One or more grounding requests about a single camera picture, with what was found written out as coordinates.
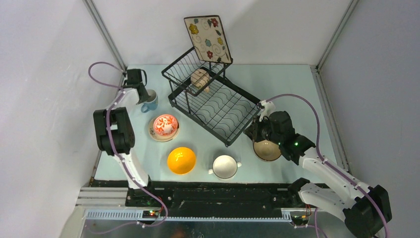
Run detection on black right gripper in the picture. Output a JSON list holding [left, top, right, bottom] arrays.
[[243, 114, 282, 146]]

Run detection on blue floral mug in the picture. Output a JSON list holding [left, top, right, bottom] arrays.
[[141, 89, 158, 113]]

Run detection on beige ceramic mug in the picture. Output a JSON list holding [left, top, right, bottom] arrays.
[[191, 69, 210, 89]]

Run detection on square floral ceramic plate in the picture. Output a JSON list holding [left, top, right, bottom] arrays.
[[184, 15, 233, 64]]

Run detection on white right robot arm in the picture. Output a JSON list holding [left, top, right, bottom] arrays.
[[245, 111, 392, 238]]

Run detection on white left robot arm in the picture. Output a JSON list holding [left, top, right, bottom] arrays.
[[93, 84, 157, 207]]

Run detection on tan bowl with dark rim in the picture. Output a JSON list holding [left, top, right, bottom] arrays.
[[253, 140, 282, 162]]

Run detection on orange patterned white bowl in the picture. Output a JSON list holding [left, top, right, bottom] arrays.
[[153, 114, 179, 136]]

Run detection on beige saucer plate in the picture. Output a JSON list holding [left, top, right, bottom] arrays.
[[148, 117, 180, 142]]

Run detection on yellow orange bowl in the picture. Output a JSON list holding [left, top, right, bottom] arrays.
[[167, 147, 197, 175]]

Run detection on right electronics board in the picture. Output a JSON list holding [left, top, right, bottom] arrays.
[[290, 215, 310, 228]]

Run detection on electronics board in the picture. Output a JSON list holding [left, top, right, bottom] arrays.
[[142, 210, 160, 219], [290, 215, 310, 228]]

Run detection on left electronics board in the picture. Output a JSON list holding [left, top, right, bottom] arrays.
[[142, 210, 160, 219]]

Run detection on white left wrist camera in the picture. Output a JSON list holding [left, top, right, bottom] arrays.
[[124, 68, 148, 87]]

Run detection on black wire dish rack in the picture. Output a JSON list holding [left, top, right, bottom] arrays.
[[161, 48, 260, 147]]

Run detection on white two-handled soup bowl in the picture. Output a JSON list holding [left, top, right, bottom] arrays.
[[208, 155, 242, 180]]

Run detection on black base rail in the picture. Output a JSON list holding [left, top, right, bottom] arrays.
[[125, 178, 320, 219]]

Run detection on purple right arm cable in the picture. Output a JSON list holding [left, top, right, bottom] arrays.
[[264, 94, 393, 238]]

